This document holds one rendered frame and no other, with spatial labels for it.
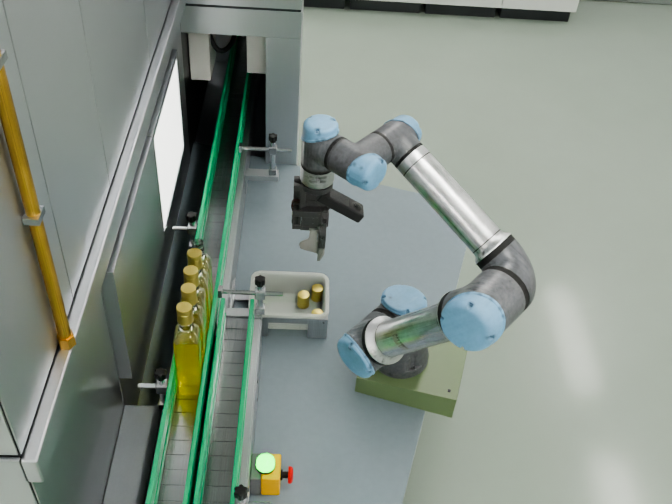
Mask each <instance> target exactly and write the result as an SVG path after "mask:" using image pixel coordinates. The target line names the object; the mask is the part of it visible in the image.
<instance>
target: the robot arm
mask: <svg viewBox="0 0 672 504"><path fill-rule="evenodd" d="M338 133H339V128H338V122H337V121H336V119H334V118H333V117H331V116H329V115H325V114H316V115H312V116H311V117H308V118H307V119H306V120H305V121H304V123H303V131H302V136H301V140H302V146H301V168H300V176H294V194H293V200H292V204H291V209H292V229H300V230H309V231H310V233H309V238H307V239H305V240H303V241H301V242H300V243H299V247H300V248H301V249H303V250H307V251H310V252H314V253H316V254H317V261H320V260H321V258H322V257H323V256H324V252H325V242H326V227H328V221H329V209H332V210H334V211H336V212H338V213H340V214H342V215H344V216H346V217H347V218H349V219H351V220H353V221H355V222H357V223H359V222H360V221H361V220H362V219H363V217H364V210H363V205H362V204H361V203H359V202H357V201H355V200H353V199H351V198H350V197H348V196H346V195H344V194H342V193H340V192H338V191H337V190H335V189H333V182H334V177H335V174H336V175H338V176H340V177H341V178H343V179H345V180H346V181H348V182H349V183H350V184H352V185H354V186H357V187H359V188H361V189H363V190H366V191H370V190H373V189H375V188H376V187H377V186H378V185H379V183H380V182H381V181H382V180H383V178H384V176H385V174H386V170H387V165H388V164H389V163H392V164H393V165H394V166H395V167H396V168H397V170H398V171H399V172H400V173H401V174H402V175H403V176H404V177H405V178H406V180H407V181H408V182H409V183H410V184H411V185H412V186H413V187H414V188H415V190H416V191H417V192H418V193H419V194H420V195H421V196H422V197H423V198H424V200H425V201H426V202H427V203H428V204H429V205H430V206H431V207H432V208H433V210H434V211H435V212H436V213H437V214H438V215H439V216H440V217H441V218H442V220H443V221H444V222H445V223H446V224H447V225H448V226H449V227H450V228H451V230H452V231H453V232H454V233H455V234H456V235H457V236H458V237H459V238H460V239H461V241H462V242H463V243H464V244H465V245H466V246H467V247H468V248H469V249H470V251H471V252H472V253H473V254H474V255H475V263H476V265H477V266H478V267H479V268H480V269H481V271H482V272H481V273H480V274H479V275H478V276H477V277H476V278H475V279H474V280H472V281H471V282H470V283H469V284H467V285H465V286H463V287H461V288H458V289H455V290H452V291H450V292H447V293H446V294H444V295H443V296H442V298H441V299H440V301H439V303H437V304H434V305H431V306H428V307H427V300H426V297H425V296H424V294H423V293H422V292H421V291H419V290H418V289H416V288H414V287H412V286H408V285H393V286H390V287H388V288H386V289H385V290H384V291H383V293H382V296H381V298H380V300H381V303H380V305H379V306H378V307H376V308H375V309H374V310H373V311H372V312H371V313H369V314H368V315H367V316H366V317H365V318H363V319H362V320H361V321H360V322H359V323H358V324H356V325H355V326H354V327H353V328H352V329H351V330H349V331H348V332H347V333H345V334H344V335H343V337H342V338H340V339H339V341H338V344H337V348H338V352H339V355H340V357H341V359H342V360H343V362H344V363H345V365H346V366H347V367H348V368H349V369H350V370H351V371H352V372H353V373H355V374H356V375H357V376H359V377H362V378H369V377H370V376H371V375H374V374H375V372H376V371H377V370H379V371H380V372H381V373H383V374H384V375H386V376H389V377H392V378H396V379H407V378H411V377H414V376H416V375H418V374H420V373H421V372H422V371H423V370H424V369H425V368H426V366H427V363H428V356H429V352H428V348H429V347H432V346H436V345H440V344H443V343H447V342H452V343H453V344H454V345H456V346H457V347H459V348H461V347H464V350H467V351H481V350H484V349H486V348H487V347H489V346H490V345H492V344H493V343H495V342H496V341H497V340H498V339H499V338H500V337H501V335H502V334H503V332H504V331H505V330H506V329H507V328H508V327H509V326H510V325H511V324H512V323H513V322H514V321H515V320H516V319H517V318H518V317H519V316H520V315H521V314H522V313H523V312H524V311H525V310H526V309H527V308H528V307H529V306H530V304H531V303H532V301H533V299H534V296H535V292H536V278H535V273H534V269H533V266H532V264H531V262H530V259H529V258H528V256H527V254H526V252H525V251H524V249H523V248H522V246H521V245H520V243H519V242H518V241H517V240H516V239H515V238H514V237H513V236H512V235H511V233H506V232H502V231H501V230H500V229H499V228H498V226H497V225H496V224H495V223H494V222H493V221H492V220H491V219H490V218H489V217H488V216H487V214H486V213H485V212H484V211H483V210H482V209H481V208H480V207H479V206H478V205H477V203H476V202H475V201H474V200H473V199H472V198H471V197H470V196H469V195H468V194H467V193H466V191H465V190H464V189H463V188H462V187H461V186H460V185H459V184H458V183H457V182H456V180H455V179H454V178H453V177H452V176H451V175H450V174H449V173H448V172H447V171H446V170H445V168H444V167H443V166H442V165H441V164H440V163H439V162H438V161H437V160H436V159H435V157H434V156H433V155H432V154H431V153H430V152H429V151H428V150H427V149H426V148H425V147H424V145H423V144H422V143H421V142H420V140H421V137H422V131H421V129H420V127H419V124H418V122H417V121H416V120H415V119H414V118H412V117H411V116H408V115H399V116H397V117H395V118H394V119H391V120H388V121H387V122H385V123H384V125H382V126H381V127H379V128H378V129H376V130H375V131H373V132H372V133H370V134H368V135H367V136H365V137H364V138H362V139H361V140H359V141H357V142H356V143H354V142H352V141H350V140H348V139H347V138H345V137H343V136H341V135H339V134H338ZM317 233H318V240H317Z"/></svg>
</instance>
